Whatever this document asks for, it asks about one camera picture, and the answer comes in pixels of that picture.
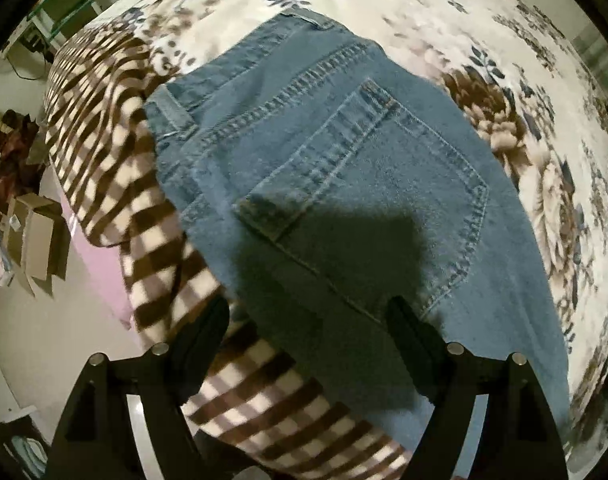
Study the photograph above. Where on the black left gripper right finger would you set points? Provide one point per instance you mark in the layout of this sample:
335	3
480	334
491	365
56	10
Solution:
519	438

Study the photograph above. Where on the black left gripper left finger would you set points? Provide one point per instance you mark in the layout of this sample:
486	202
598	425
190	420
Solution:
95	438

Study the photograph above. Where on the blue denim jeans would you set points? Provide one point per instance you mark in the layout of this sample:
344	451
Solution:
319	180

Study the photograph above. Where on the floral checkered bed blanket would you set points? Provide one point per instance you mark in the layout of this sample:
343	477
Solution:
516	81

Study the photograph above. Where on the pink bed sheet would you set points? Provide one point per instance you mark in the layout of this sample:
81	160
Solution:
103	265

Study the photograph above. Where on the cardboard box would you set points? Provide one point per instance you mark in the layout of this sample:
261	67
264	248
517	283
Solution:
32	235

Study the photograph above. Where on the dark red cloth pile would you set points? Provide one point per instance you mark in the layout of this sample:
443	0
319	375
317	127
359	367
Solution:
17	176

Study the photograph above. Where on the green white shelf rack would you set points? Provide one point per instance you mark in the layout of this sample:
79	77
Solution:
58	20

